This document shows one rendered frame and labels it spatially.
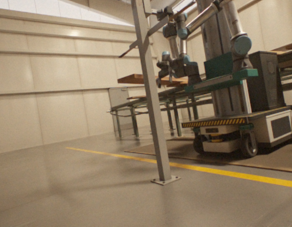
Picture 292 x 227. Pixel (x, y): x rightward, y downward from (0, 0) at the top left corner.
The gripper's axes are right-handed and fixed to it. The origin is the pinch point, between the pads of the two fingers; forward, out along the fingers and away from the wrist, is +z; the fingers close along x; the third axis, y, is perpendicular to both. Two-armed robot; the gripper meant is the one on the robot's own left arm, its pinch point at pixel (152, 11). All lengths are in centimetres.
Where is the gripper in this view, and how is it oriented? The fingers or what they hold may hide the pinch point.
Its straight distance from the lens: 167.7
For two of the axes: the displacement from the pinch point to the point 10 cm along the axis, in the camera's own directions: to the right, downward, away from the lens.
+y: -1.6, -9.9, 0.2
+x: 5.6, -1.1, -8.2
